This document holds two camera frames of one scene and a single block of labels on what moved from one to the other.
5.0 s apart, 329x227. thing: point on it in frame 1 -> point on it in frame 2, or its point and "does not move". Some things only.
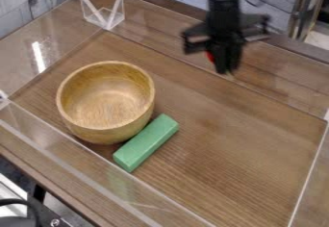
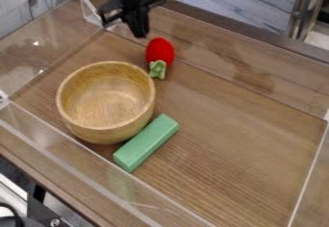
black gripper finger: [233, 51] -> [145, 22]
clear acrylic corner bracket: [102, 16] does not move
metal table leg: [305, 13] does not move
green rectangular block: [146, 142] does not move
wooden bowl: [105, 100] does not move
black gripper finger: [221, 55] -> [137, 23]
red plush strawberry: [210, 56] -> [159, 54]
